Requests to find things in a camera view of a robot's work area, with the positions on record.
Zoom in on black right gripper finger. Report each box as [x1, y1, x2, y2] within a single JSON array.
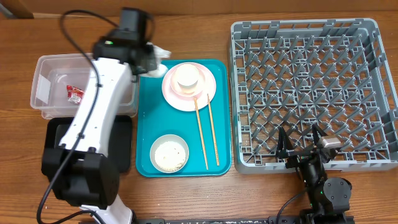
[[276, 127, 294, 152], [312, 123, 326, 146]]

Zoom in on white napkin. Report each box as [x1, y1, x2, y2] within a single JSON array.
[[141, 42, 171, 78]]

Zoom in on red snack wrapper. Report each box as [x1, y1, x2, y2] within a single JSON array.
[[67, 85, 85, 104]]

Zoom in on grey bowl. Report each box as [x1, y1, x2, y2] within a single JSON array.
[[150, 134, 189, 174]]

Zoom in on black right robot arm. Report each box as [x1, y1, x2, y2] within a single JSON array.
[[275, 124, 354, 223]]

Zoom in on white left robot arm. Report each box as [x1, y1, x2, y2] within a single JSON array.
[[41, 7, 170, 223]]

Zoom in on grey dishwasher rack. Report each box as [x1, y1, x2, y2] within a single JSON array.
[[229, 18, 397, 174]]

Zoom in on pale green cup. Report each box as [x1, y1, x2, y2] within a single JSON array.
[[172, 64, 199, 94]]

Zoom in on teal plastic tray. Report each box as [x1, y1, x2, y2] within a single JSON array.
[[136, 59, 232, 177]]

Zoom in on large pink plate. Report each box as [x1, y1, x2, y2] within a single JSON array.
[[162, 62, 216, 112]]

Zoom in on left wooden chopstick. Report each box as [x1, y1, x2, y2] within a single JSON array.
[[193, 97, 208, 170]]

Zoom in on wooden chopstick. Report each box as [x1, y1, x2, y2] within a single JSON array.
[[207, 93, 220, 166], [193, 97, 208, 170]]

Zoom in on right wooden chopstick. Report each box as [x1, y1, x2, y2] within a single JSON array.
[[207, 93, 220, 166]]

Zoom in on clear plastic bin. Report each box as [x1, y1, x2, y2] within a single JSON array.
[[30, 54, 139, 119]]

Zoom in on black tray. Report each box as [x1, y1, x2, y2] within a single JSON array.
[[44, 115, 132, 174]]

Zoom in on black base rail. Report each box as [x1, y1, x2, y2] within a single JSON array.
[[136, 215, 355, 224]]

